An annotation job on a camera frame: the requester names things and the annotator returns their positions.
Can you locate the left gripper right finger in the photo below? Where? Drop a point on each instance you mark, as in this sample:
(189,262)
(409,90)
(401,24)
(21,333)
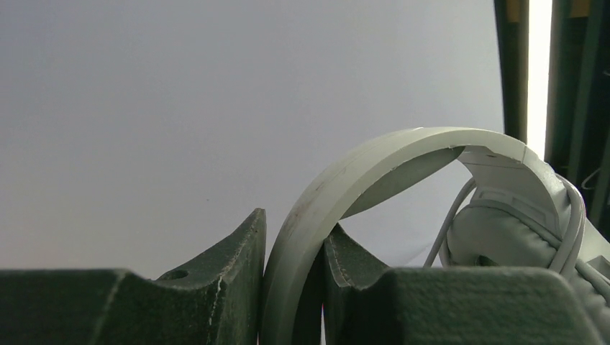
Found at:
(368,302)

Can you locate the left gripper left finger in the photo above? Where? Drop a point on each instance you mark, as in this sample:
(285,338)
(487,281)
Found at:
(211,299)

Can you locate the grey white gaming headset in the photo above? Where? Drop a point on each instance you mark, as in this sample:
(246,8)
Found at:
(479,197)

